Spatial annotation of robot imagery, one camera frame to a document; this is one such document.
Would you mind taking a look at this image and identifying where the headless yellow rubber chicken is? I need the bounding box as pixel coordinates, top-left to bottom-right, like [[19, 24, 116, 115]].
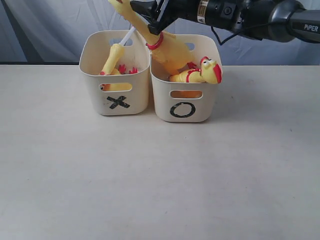
[[108, 64, 138, 91]]

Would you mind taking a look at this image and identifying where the yellow chicken neck white tube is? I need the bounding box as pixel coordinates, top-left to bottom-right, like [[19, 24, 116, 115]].
[[99, 26, 137, 92]]

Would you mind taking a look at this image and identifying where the cream bin marked O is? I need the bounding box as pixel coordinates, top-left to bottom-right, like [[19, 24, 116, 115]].
[[150, 34, 222, 123]]

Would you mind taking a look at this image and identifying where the cream bin marked X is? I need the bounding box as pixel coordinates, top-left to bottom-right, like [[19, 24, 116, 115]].
[[79, 30, 150, 116]]

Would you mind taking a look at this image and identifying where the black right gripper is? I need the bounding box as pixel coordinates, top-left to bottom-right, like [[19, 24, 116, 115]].
[[130, 0, 245, 35]]

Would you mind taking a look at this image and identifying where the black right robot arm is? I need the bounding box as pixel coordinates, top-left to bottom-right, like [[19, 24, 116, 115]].
[[130, 0, 320, 45]]

